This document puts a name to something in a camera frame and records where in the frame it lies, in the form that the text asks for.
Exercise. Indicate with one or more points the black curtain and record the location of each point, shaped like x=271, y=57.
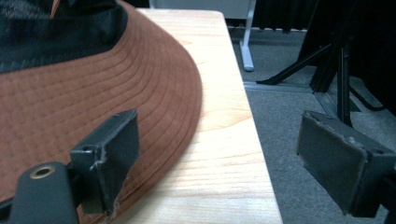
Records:
x=327, y=18

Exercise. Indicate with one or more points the brown and black cap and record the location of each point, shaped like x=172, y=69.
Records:
x=93, y=90

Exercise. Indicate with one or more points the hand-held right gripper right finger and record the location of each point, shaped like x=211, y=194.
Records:
x=336, y=161

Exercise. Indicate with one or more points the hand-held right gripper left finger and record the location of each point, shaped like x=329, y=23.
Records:
x=106, y=155

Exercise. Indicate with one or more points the black metal stand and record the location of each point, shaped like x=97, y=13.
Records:
x=336, y=62

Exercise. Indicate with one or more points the white table leg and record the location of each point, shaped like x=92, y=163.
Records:
x=246, y=40

